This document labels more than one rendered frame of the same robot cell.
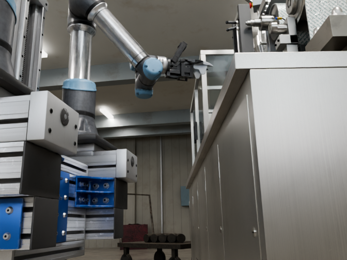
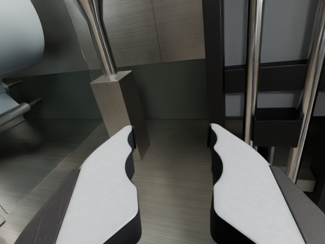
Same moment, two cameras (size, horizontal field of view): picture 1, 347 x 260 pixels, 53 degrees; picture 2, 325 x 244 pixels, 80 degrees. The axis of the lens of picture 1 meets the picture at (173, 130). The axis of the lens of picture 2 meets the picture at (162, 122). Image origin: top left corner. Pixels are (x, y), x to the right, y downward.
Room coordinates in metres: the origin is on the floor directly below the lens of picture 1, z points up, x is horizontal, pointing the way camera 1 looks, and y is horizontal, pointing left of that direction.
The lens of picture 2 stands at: (1.41, -0.06, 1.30)
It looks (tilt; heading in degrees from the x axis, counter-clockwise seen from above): 29 degrees down; 294
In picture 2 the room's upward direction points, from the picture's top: 11 degrees counter-clockwise
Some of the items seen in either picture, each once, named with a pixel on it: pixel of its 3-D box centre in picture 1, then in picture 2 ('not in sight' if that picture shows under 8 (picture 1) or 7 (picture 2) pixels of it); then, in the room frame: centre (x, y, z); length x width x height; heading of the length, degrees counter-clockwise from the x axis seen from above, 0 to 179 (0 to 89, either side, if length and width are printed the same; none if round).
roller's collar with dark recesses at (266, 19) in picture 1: (267, 22); not in sight; (1.26, -0.40, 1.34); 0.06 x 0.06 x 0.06; 1
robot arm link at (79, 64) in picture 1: (80, 61); not in sight; (1.28, 0.37, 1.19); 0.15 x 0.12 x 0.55; 18
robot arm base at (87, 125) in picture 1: (77, 129); not in sight; (1.15, 0.33, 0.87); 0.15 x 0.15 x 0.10
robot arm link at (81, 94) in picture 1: (78, 98); not in sight; (1.16, 0.33, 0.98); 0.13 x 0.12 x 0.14; 18
